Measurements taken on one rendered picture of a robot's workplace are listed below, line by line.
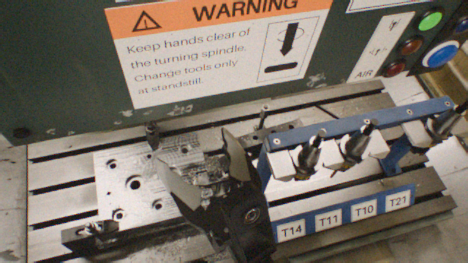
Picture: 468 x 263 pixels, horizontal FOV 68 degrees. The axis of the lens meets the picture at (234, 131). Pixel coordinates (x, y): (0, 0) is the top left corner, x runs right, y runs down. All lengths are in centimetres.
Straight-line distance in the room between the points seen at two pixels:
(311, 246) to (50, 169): 78
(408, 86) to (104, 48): 137
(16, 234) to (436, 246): 138
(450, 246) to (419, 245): 9
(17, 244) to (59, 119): 111
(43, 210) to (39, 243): 9
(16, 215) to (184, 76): 120
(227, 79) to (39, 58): 14
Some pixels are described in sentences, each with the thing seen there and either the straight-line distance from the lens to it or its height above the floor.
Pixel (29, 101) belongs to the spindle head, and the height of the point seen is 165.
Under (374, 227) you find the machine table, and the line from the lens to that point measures 111.
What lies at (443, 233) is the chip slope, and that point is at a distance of 137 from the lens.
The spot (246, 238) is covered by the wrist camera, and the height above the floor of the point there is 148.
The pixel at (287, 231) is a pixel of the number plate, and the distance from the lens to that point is 98.
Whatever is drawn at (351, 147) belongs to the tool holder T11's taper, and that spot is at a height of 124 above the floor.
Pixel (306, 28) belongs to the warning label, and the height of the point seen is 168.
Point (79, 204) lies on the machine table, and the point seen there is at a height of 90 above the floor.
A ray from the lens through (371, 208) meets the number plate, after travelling 108.
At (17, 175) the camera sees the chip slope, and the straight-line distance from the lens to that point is 150.
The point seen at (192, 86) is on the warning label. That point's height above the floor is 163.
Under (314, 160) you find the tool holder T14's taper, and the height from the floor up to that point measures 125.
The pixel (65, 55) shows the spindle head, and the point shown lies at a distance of 26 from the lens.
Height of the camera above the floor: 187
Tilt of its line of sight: 59 degrees down
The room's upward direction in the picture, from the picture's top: 8 degrees clockwise
